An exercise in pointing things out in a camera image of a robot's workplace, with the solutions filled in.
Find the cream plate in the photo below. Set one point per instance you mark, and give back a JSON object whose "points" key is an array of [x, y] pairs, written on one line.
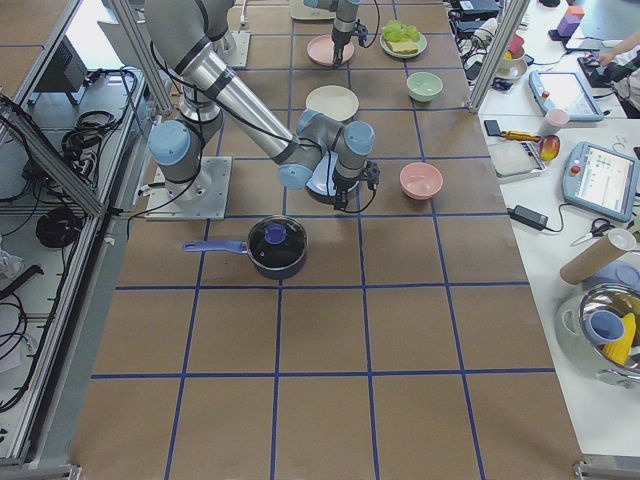
{"points": [[336, 102]]}

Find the blue plate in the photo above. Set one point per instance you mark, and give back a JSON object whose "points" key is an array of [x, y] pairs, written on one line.
{"points": [[321, 186]]}

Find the aluminium frame post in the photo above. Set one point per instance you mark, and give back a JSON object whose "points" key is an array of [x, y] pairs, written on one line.
{"points": [[507, 26]]}

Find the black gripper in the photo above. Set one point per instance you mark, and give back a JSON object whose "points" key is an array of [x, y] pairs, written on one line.
{"points": [[344, 185], [342, 38]]}

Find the mango fruit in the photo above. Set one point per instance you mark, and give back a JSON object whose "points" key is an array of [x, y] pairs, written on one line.
{"points": [[549, 147]]}

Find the steel mixing bowl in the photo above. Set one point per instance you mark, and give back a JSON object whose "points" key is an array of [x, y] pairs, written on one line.
{"points": [[579, 349]]}

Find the dark blue pot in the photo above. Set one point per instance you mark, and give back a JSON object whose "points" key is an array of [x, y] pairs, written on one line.
{"points": [[241, 247]]}

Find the black power adapter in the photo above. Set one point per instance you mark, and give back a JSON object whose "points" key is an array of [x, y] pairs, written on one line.
{"points": [[528, 217]]}

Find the yellow corn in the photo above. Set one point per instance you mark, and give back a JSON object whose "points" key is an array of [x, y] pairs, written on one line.
{"points": [[618, 351]]}

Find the lettuce leaf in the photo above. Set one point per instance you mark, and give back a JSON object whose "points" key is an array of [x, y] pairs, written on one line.
{"points": [[397, 31]]}

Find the glass pot lid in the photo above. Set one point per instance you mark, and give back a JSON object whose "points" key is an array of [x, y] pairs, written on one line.
{"points": [[277, 242]]}

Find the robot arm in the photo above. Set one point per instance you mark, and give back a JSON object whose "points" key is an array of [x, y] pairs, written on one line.
{"points": [[188, 36], [344, 9]]}

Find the blue cup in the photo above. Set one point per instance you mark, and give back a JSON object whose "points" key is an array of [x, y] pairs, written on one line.
{"points": [[603, 326]]}

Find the white bowl with fruit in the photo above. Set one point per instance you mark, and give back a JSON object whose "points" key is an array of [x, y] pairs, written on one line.
{"points": [[513, 65]]}

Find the green plate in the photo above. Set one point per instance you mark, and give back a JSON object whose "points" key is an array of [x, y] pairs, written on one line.
{"points": [[422, 45]]}

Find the pink plate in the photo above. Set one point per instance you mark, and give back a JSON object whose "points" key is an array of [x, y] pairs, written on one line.
{"points": [[320, 50]]}

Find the cardboard tube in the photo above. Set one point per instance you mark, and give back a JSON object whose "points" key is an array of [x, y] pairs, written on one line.
{"points": [[606, 250]]}

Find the green bowl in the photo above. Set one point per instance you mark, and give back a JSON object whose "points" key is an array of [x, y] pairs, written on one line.
{"points": [[424, 86]]}

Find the teach pendant near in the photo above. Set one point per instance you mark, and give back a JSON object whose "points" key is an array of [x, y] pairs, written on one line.
{"points": [[601, 180]]}

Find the scissors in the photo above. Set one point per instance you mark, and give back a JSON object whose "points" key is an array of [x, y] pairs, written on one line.
{"points": [[599, 227]]}

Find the bread slice on plate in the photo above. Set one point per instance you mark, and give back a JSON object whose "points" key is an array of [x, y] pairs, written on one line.
{"points": [[403, 47]]}

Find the pink bowl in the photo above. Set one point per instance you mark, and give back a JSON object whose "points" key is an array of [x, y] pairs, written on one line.
{"points": [[420, 181]]}

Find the orange handled tool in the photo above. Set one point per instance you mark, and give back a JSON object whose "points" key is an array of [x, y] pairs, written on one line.
{"points": [[519, 136]]}

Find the white paper cup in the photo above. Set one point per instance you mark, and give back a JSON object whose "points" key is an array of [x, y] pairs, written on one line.
{"points": [[553, 121]]}

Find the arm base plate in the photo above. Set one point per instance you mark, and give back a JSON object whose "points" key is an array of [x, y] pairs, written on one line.
{"points": [[205, 198], [233, 48]]}

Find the teach pendant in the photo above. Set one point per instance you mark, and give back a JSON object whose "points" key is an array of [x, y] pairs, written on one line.
{"points": [[601, 180], [565, 91]]}

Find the teach pendant far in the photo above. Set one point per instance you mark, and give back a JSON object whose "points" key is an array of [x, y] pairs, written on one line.
{"points": [[565, 91]]}

